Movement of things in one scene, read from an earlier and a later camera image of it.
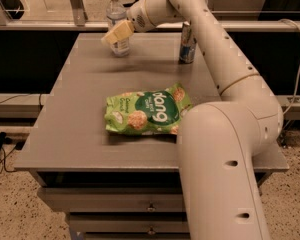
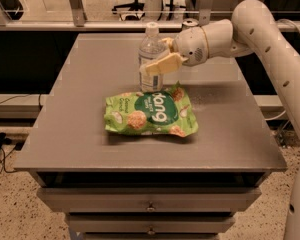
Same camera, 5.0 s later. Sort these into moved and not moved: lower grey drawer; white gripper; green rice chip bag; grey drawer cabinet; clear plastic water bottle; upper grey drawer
Moved: white gripper; clear plastic water bottle
Not moved: green rice chip bag; lower grey drawer; grey drawer cabinet; upper grey drawer
